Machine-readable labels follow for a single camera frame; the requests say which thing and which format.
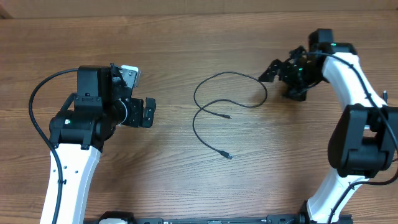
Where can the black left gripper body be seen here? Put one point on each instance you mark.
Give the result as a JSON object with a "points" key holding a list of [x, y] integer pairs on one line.
{"points": [[134, 109]]}

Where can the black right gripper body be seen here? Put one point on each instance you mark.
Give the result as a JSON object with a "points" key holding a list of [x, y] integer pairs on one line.
{"points": [[296, 78]]}

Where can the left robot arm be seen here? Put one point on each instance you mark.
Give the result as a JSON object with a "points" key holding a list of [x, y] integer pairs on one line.
{"points": [[87, 119]]}

